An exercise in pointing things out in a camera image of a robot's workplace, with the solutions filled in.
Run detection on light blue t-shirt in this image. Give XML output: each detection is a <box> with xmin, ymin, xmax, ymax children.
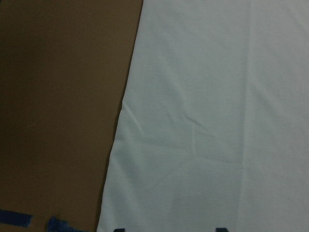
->
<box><xmin>97</xmin><ymin>0</ymin><xmax>309</xmax><ymax>232</ymax></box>

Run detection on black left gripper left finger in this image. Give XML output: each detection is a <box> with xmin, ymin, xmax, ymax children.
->
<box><xmin>113</xmin><ymin>228</ymin><xmax>126</xmax><ymax>232</ymax></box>

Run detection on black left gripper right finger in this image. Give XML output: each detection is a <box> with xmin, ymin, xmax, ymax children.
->
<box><xmin>215</xmin><ymin>227</ymin><xmax>229</xmax><ymax>232</ymax></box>

